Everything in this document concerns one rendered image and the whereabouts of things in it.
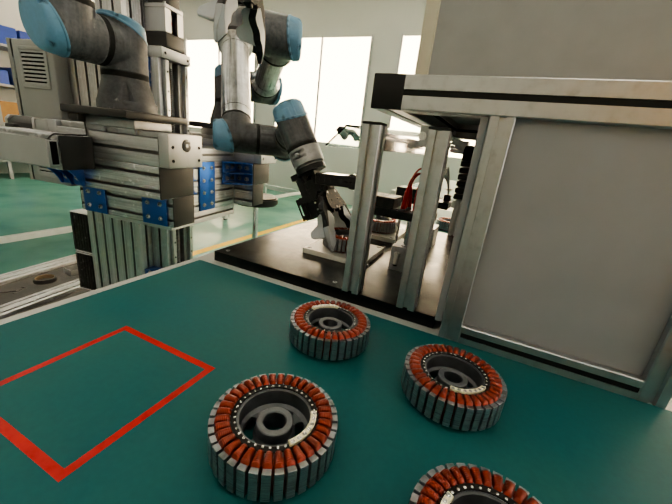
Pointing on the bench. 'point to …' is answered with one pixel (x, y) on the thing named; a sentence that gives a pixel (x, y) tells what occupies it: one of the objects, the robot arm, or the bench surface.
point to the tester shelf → (521, 100)
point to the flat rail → (402, 145)
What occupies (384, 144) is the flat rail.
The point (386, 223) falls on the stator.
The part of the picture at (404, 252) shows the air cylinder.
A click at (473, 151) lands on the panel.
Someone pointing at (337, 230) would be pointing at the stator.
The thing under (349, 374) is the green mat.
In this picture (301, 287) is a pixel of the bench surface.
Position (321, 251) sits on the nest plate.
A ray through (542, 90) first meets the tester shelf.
